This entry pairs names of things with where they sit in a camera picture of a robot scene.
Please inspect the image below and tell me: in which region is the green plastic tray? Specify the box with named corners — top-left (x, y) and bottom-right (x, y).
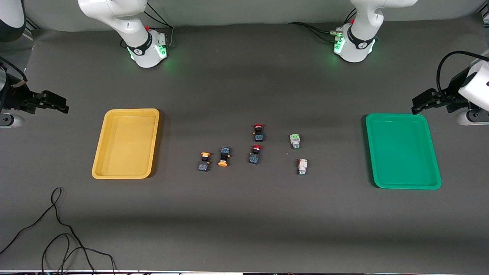
top-left (365, 113), bottom-right (442, 190)

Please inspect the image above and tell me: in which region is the yellow plastic tray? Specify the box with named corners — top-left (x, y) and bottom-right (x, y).
top-left (91, 108), bottom-right (160, 180)

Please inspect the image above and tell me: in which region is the dark grey table mat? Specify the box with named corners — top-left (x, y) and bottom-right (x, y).
top-left (0, 13), bottom-right (489, 272)

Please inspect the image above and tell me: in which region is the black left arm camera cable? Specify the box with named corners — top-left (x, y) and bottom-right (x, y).
top-left (436, 50), bottom-right (489, 97)

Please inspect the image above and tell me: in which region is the aluminium frame rail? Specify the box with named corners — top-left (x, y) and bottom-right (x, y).
top-left (22, 18), bottom-right (41, 39)

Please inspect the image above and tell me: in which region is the thin black loose cable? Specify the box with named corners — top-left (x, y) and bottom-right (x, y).
top-left (0, 187), bottom-right (117, 274)

